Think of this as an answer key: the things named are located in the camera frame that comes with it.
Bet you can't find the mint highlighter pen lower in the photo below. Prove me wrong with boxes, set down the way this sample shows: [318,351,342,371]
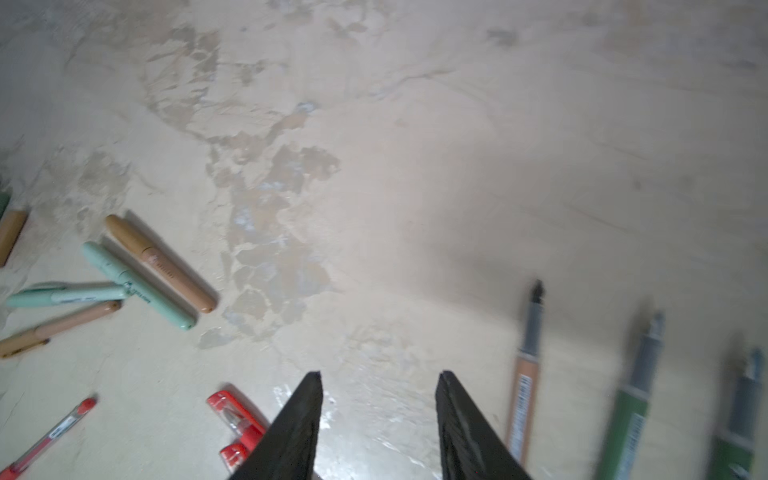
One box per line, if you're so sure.
[6,283,132,308]

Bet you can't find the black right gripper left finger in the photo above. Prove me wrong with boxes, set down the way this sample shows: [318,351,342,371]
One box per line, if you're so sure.
[230,371,323,480]

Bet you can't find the tan marker cap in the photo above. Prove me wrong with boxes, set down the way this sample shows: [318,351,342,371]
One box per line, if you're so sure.
[0,210,28,267]

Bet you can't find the red pen leftmost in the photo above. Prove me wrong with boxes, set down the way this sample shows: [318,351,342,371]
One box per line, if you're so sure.
[1,396,98,480]

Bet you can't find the red pen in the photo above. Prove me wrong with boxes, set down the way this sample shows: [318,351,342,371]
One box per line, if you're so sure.
[1,396,98,480]
[219,442,250,474]
[206,390,266,450]

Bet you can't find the tan highlighter pen top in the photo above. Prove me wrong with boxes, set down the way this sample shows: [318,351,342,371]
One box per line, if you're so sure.
[506,280,545,466]

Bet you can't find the dark green marker pen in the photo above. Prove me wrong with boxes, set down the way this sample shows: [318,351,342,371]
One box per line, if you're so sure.
[594,310,666,480]

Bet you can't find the green marker cap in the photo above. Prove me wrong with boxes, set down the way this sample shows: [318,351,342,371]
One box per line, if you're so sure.
[0,192,11,217]

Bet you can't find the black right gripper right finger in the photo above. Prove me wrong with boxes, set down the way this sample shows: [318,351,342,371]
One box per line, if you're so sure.
[435,370,530,480]

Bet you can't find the mint highlighter pen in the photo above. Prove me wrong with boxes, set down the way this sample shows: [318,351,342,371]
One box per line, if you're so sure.
[81,242,196,330]
[6,283,132,308]

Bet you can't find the mint highlighter pen upper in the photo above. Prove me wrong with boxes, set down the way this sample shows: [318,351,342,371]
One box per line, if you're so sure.
[81,242,196,330]

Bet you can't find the tan highlighter pen lower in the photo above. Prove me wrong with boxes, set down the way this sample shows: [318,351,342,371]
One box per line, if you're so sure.
[1,300,122,359]

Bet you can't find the tan highlighter pen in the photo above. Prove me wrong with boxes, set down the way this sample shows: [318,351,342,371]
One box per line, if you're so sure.
[1,300,122,359]
[105,214,218,314]
[506,280,545,466]

